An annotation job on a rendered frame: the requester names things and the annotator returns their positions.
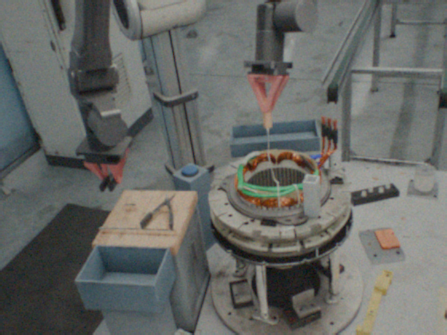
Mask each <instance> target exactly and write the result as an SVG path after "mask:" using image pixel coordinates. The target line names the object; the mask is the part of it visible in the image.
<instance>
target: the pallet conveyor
mask: <svg viewBox="0 0 447 335"><path fill-rule="evenodd" d="M367 2H368V0H364V2H363V4H362V6H361V7H360V9H359V11H358V13H357V15H356V17H355V18H354V22H353V24H352V25H351V27H350V28H349V30H348V32H347V34H346V36H345V37H344V39H343V41H342V44H341V45H340V46H339V48H338V50H337V52H336V54H335V55H334V57H333V59H332V61H331V63H330V64H329V66H328V68H327V70H326V72H325V73H324V76H323V78H322V80H321V87H323V85H324V83H325V81H326V79H327V78H328V76H329V74H330V71H331V70H332V69H333V67H334V64H335V62H336V61H337V60H338V57H339V55H340V53H341V52H342V49H343V48H344V46H345V44H346V43H347V41H348V39H349V37H350V35H351V31H352V29H353V28H354V25H355V24H356V23H357V21H358V19H359V17H360V15H361V13H362V11H363V9H364V7H365V6H366V3H367ZM424 3H447V0H371V2H370V4H369V6H368V8H367V10H366V12H365V14H364V16H363V18H362V20H361V21H360V23H359V25H358V28H357V29H356V31H355V33H354V36H353V37H352V39H351V41H350V44H349V47H348V48H347V50H346V52H345V54H344V56H343V58H342V60H341V62H340V64H339V66H338V68H337V70H336V71H335V73H334V76H333V77H332V79H331V81H330V83H329V85H328V87H327V91H326V94H327V104H329V103H330V102H334V103H335V104H337V103H338V100H339V98H340V96H341V95H342V138H341V162H342V161H344V162H345V161H347V162H350V161H351V160H359V161H367V162H375V163H382V164H397V165H405V166H413V167H415V166H417V165H418V164H423V163H425V162H426V163H428V164H430V165H433V166H434V167H435V168H436V170H437V171H438V164H439V159H440V154H441V142H442V137H443V131H444V124H445V114H446V109H447V17H446V18H445V19H444V20H439V21H400V19H399V18H398V17H397V12H398V5H409V4H424ZM383 5H392V14H391V27H390V33H391V35H390V38H393V37H396V25H430V24H446V29H445V35H444V37H445V46H444V52H443V58H442V66H441V69H411V68H389V67H379V54H380V38H381V22H382V7H383ZM373 23H374V39H373V56H372V67H366V66H365V67H354V64H355V62H356V60H357V58H358V55H359V54H360V51H361V49H362V47H363V45H364V43H365V41H366V38H367V36H368V34H369V32H370V29H371V27H372V25H373ZM352 73H360V74H372V75H371V88H370V91H371V93H370V95H375V93H376V92H377V91H378V87H377V85H378V77H400V78H437V79H440V84H439V89H440V90H439V91H437V94H438V95H439V96H438V97H439V98H438V105H437V117H436V124H435V130H434V137H433V148H432V155H431V156H430V157H429V158H426V159H425V160H411V159H395V158H386V157H379V156H363V155H356V153H355V152H354V151H353V150H352V149H350V128H351V89H352ZM430 160H431V161H430Z"/></svg>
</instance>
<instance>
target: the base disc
mask: <svg viewBox="0 0 447 335"><path fill-rule="evenodd" d="M339 261H340V263H341V264H342V265H344V271H343V272H342V273H341V274H340V275H339V283H340V284H342V285H343V289H342V292H341V295H340V297H339V299H338V302H337V303H334V304H331V303H328V302H326V300H325V297H326V292H327V291H328V289H329V286H328V277H326V276H325V275H324V274H323V273H322V272H321V271H319V270H318V269H316V268H315V267H314V266H312V265H311V264H310V263H307V262H306V263H307V264H309V265H310V266H312V267H313V268H314V269H315V270H316V272H317V273H318V276H319V277H320V281H321V286H320V289H319V291H318V293H317V294H316V296H315V297H314V300H315V301H316V302H317V303H318V304H319V308H320V310H321V312H322V318H320V319H318V320H317V321H312V322H309V323H308V324H306V325H303V326H301V327H299V328H297V329H294V330H291V327H290V326H289V325H288V324H287V322H286V320H285V319H284V318H283V316H282V310H283V309H282V308H276V307H273V306H270V308H271V312H272V313H277V314H278V315H279V321H278V323H277V324H274V325H272V324H269V323H266V322H264V321H260V320H257V319H254V318H253V317H252V313H253V311H254V309H256V308H259V301H258V298H257V297H256V296H255V295H254V294H253V289H252V287H251V282H252V277H253V275H254V273H255V269H254V265H253V264H251V263H250V264H249V265H248V267H247V269H246V270H245V271H244V273H243V275H242V276H240V277H236V276H233V274H232V272H231V271H232V270H233V268H234V267H235V258H234V257H232V256H231V254H226V255H225V256H224V257H223V258H222V259H221V260H220V263H219V265H218V266H217V267H216V270H215V272H214V274H213V277H212V284H211V294H212V301H213V304H214V306H215V308H216V311H217V313H218V314H219V316H220V317H221V319H222V320H223V321H224V322H225V323H226V324H227V325H228V326H229V327H230V328H231V329H233V330H234V331H236V332H237V333H238V334H239V335H334V334H335V333H337V332H338V331H339V330H341V329H342V328H344V327H346V326H347V325H348V324H349V323H350V321H351V320H352V319H353V317H354V316H355V314H356V313H357V312H358V309H359V307H360V306H361V304H362V299H363V294H364V281H363V277H362V272H361V271H360V269H359V267H358V265H357V263H356V262H355V260H353V259H352V257H351V256H350V255H349V254H348V253H347V252H346V251H345V250H343V249H342V248H341V247H339ZM245 278H247V279H248V282H249V286H250V289H251V294H252V297H253V305H252V306H248V307H243V308H239V309H234V306H233V301H232V298H231V291H230V287H229V282H233V281H236V280H240V279H245ZM327 331H328V332H327ZM310 333H312V334H310Z"/></svg>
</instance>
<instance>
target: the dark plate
mask: <svg viewBox="0 0 447 335"><path fill-rule="evenodd" d="M266 271H267V285H268V293H269V300H270V306H273V307H276V308H282V309H286V308H288V307H289V306H290V304H289V292H290V291H292V290H295V289H298V288H299V287H302V286H305V285H306V284H308V283H310V284H311V286H312V287H313V288H314V297H315V296H316V294H317V293H318V291H319V289H320V286H321V281H320V277H319V276H318V273H317V272H316V270H315V269H314V268H313V267H312V266H310V265H309V264H307V263H305V262H304V264H303V265H299V266H292V267H289V268H288V267H287V268H284V269H281V268H275V267H268V266H266ZM303 271H304V272H303ZM251 287H252V289H253V294H254V295H255V296H256V297H258V294H257V288H256V281H255V274H254V275H253V277H252V282H251Z"/></svg>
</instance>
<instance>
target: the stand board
mask: <svg viewBox="0 0 447 335"><path fill-rule="evenodd" d="M166 194H168V197H169V198H170V197H171V196H172V195H173V194H175V196H174V197H173V199H172V201H170V205H173V210H174V212H173V217H174V223H173V229H176V232H177V235H157V234H116V233H101V232H100V231H99V232H98V234H97V236H96V239H95V240H94V242H93V248H94V247H95V246H96V245H110V246H123V245H128V246H163V247H169V249H170V252H171V255H177V253H178V250H179V248H180V244H181V243H182V241H183V238H184V235H185V233H186V230H187V226H188V224H189V221H190V218H191V217H192V213H193V211H194V209H195V207H196V204H197V201H198V195H197V192H196V191H124V192H123V193H122V194H121V196H120V198H119V199H118V200H117V204H116V206H115V207H114V208H113V211H112V212H111V213H110V215H109V217H108V218H107V220H106V221H105V224H104V225H103V227H112V228H126V227H134V228H142V227H140V224H139V222H140V221H141V220H142V219H143V218H144V217H145V216H146V215H147V214H148V213H149V212H150V211H153V210H154V209H155V208H157V207H158V206H159V205H160V204H162V203H163V202H164V200H165V196H166ZM124 204H136V208H137V211H125V208H124ZM144 228H156V229H170V226H169V212H162V211H161V210H160V212H157V213H155V214H154V215H153V219H152V220H151V221H150V222H149V223H148V224H147V226H146V227H144Z"/></svg>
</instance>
